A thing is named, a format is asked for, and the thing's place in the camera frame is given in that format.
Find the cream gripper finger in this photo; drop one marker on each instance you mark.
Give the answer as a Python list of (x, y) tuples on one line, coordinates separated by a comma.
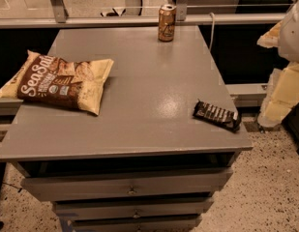
[(270, 38), (282, 94)]

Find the brown sea salt chip bag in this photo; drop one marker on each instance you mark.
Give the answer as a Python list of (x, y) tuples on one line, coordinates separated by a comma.
[(53, 80)]

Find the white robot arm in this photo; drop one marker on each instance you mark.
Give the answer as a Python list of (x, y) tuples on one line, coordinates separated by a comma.
[(289, 35)]

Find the orange soda can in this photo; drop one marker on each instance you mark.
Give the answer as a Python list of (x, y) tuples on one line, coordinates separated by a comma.
[(166, 28)]

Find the black candy bar wrapper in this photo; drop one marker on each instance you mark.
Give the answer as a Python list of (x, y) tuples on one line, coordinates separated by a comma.
[(223, 118)]

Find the grey drawer cabinet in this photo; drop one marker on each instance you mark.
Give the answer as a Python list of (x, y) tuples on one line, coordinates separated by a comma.
[(146, 121)]

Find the bottom grey drawer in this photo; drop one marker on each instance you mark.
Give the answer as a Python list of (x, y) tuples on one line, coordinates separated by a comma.
[(143, 224)]

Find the grey drawer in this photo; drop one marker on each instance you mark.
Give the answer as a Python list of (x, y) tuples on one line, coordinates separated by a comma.
[(141, 208), (143, 224), (127, 184)]

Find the middle grey drawer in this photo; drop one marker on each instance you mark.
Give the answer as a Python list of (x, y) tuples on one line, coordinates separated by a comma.
[(141, 208)]

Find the top grey drawer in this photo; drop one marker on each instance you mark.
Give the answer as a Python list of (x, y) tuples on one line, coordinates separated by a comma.
[(127, 184)]

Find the metal railing frame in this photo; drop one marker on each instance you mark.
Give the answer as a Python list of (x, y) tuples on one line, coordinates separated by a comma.
[(95, 13)]

